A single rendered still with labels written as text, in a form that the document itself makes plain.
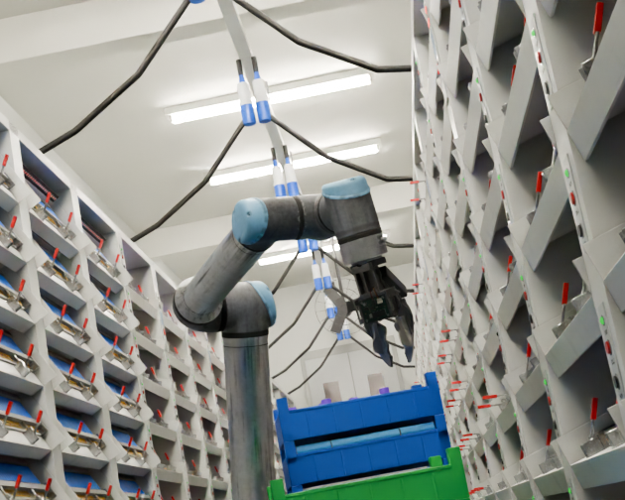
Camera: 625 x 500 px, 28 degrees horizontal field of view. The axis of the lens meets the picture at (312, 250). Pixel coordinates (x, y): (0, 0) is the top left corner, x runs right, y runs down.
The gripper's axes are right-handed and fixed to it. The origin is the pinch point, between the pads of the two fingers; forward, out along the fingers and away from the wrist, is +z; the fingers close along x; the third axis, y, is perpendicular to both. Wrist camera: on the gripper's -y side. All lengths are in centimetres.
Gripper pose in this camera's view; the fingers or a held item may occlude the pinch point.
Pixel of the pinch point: (400, 357)
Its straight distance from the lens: 246.9
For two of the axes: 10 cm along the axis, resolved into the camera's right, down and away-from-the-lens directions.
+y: -3.5, 0.8, -9.3
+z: 2.9, 9.6, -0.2
